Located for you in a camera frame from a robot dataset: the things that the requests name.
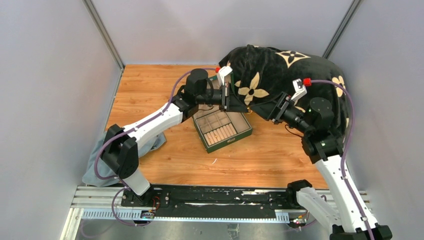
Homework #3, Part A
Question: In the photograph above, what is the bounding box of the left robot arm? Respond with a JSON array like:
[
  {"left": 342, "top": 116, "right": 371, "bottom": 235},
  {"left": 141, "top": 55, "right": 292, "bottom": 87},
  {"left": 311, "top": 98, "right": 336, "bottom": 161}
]
[{"left": 96, "top": 66, "right": 247, "bottom": 207}]

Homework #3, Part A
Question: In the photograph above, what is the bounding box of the light blue cloth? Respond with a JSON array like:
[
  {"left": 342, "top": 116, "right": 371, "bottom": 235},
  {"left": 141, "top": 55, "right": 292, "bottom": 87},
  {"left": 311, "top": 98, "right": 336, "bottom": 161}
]
[{"left": 82, "top": 131, "right": 167, "bottom": 187}]

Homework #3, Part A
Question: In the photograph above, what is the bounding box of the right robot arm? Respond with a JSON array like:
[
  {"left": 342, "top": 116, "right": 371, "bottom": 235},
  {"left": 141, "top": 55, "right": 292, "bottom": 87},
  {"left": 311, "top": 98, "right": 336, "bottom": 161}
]
[{"left": 249, "top": 93, "right": 393, "bottom": 240}]

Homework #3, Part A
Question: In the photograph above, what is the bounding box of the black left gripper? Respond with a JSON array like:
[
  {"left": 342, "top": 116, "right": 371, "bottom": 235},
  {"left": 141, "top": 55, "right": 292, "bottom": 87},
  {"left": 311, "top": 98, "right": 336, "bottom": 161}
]
[{"left": 197, "top": 82, "right": 249, "bottom": 114}]

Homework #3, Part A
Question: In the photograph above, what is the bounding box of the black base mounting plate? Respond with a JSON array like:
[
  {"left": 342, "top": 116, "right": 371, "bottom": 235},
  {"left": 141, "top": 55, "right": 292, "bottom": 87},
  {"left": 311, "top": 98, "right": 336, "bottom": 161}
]
[{"left": 118, "top": 184, "right": 306, "bottom": 220}]

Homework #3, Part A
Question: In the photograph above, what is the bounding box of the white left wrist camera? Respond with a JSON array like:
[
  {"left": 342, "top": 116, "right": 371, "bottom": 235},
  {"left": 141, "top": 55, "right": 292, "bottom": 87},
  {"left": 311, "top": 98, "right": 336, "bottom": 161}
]
[{"left": 216, "top": 66, "right": 233, "bottom": 86}]

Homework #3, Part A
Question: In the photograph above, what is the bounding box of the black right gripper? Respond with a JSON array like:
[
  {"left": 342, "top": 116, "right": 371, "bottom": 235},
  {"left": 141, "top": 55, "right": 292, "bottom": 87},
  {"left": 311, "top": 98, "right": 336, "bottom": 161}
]
[{"left": 250, "top": 91, "right": 313, "bottom": 135}]

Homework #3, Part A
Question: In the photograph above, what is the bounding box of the black floral plush blanket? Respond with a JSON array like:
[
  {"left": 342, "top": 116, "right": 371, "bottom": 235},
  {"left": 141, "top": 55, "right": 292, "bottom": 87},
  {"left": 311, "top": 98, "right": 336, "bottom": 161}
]
[{"left": 218, "top": 44, "right": 350, "bottom": 136}]

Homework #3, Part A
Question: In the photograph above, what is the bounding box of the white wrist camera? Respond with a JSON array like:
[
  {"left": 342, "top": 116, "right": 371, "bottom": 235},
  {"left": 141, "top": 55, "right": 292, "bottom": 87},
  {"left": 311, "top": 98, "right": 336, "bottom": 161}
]
[
  {"left": 216, "top": 66, "right": 233, "bottom": 86},
  {"left": 291, "top": 78, "right": 307, "bottom": 102}
]

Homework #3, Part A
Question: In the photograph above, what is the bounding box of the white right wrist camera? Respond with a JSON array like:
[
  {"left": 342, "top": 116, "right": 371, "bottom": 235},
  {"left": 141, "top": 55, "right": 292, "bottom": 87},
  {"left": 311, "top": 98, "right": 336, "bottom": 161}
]
[{"left": 291, "top": 78, "right": 307, "bottom": 102}]

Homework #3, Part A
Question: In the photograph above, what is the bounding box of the green jewelry box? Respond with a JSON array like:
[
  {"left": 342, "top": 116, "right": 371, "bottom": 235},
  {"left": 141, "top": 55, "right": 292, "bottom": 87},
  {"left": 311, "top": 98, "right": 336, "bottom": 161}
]
[{"left": 192, "top": 70, "right": 253, "bottom": 154}]

